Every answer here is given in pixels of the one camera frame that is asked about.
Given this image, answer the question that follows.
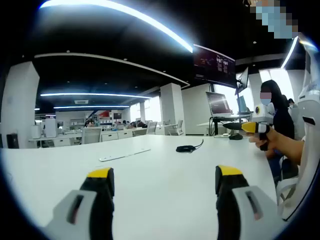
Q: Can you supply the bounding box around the large dark hanging screen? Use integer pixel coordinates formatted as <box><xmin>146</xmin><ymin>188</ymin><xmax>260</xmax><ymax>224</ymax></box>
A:
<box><xmin>192</xmin><ymin>43</ymin><xmax>236</xmax><ymax>89</ymax></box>

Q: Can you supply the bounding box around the ceiling light strip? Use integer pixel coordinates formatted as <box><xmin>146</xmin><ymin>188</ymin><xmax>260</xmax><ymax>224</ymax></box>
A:
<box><xmin>281</xmin><ymin>36</ymin><xmax>300</xmax><ymax>70</ymax></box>
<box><xmin>53</xmin><ymin>104</ymin><xmax>131</xmax><ymax>110</ymax></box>
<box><xmin>39</xmin><ymin>92</ymin><xmax>153</xmax><ymax>100</ymax></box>
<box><xmin>38</xmin><ymin>0</ymin><xmax>194</xmax><ymax>53</ymax></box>

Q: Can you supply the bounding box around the black floor box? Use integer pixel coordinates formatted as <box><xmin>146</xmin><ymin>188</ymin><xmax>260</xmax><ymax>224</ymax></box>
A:
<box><xmin>6</xmin><ymin>133</ymin><xmax>20</xmax><ymax>150</ymax></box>

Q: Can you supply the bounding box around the small white machine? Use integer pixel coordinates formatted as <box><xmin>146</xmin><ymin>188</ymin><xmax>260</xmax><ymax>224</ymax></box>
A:
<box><xmin>31</xmin><ymin>124</ymin><xmax>42</xmax><ymax>140</ymax></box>

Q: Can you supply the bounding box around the white worn device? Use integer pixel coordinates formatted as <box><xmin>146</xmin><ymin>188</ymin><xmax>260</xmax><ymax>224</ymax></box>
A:
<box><xmin>296</xmin><ymin>42</ymin><xmax>320</xmax><ymax>133</ymax></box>

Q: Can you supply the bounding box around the white standing desk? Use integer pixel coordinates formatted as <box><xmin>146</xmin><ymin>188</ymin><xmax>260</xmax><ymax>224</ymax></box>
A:
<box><xmin>196</xmin><ymin>113</ymin><xmax>253</xmax><ymax>137</ymax></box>

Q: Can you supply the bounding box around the white office chair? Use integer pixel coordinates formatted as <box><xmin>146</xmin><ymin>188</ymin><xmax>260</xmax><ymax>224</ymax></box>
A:
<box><xmin>81</xmin><ymin>126</ymin><xmax>103</xmax><ymax>145</ymax></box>
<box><xmin>168</xmin><ymin>119</ymin><xmax>185</xmax><ymax>136</ymax></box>
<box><xmin>145</xmin><ymin>121</ymin><xmax>158</xmax><ymax>136</ymax></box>

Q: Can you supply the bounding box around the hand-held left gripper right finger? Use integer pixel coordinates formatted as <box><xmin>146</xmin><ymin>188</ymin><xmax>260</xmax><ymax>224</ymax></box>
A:
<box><xmin>214</xmin><ymin>164</ymin><xmax>286</xmax><ymax>240</ymax></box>

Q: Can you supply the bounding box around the person's right hand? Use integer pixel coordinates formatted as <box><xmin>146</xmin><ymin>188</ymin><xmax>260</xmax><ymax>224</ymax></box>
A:
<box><xmin>246</xmin><ymin>129</ymin><xmax>286</xmax><ymax>157</ymax></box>

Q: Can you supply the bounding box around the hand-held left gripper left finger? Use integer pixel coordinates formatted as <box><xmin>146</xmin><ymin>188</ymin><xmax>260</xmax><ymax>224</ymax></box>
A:
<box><xmin>44</xmin><ymin>167</ymin><xmax>116</xmax><ymax>240</ymax></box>

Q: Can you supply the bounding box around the black Type-C cable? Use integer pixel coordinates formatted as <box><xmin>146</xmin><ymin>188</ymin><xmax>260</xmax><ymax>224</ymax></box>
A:
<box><xmin>175</xmin><ymin>138</ymin><xmax>205</xmax><ymax>154</ymax></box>

